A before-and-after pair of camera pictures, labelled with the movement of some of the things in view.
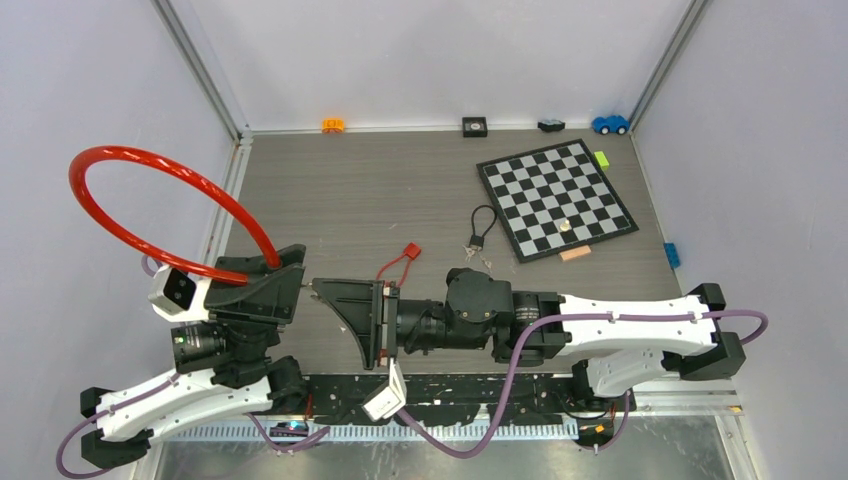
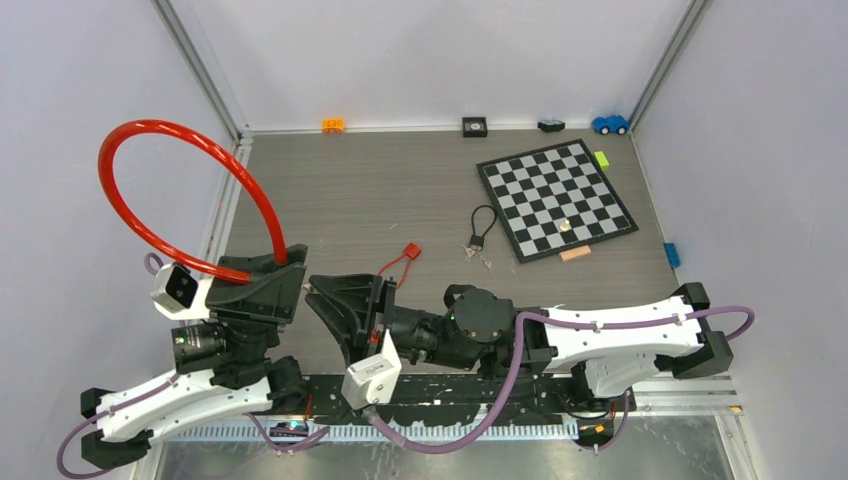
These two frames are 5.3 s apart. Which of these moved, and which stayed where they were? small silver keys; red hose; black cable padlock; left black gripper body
Moved: red hose
Stayed: black cable padlock; left black gripper body; small silver keys
